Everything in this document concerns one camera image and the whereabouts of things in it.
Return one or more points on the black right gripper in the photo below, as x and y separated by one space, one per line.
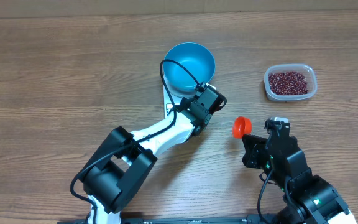
253 146

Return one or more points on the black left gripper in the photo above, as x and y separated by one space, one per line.
208 120

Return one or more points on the red measuring scoop blue handle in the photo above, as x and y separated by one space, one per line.
242 126

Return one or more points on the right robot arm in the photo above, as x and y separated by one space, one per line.
308 197

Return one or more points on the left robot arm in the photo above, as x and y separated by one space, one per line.
116 171

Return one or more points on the white kitchen scale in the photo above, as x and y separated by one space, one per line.
179 100

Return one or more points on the blue bowl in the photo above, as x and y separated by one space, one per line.
196 58

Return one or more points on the red beans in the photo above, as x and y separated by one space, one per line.
288 83

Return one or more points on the clear plastic container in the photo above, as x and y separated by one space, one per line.
306 70

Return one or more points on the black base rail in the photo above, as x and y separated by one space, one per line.
249 219

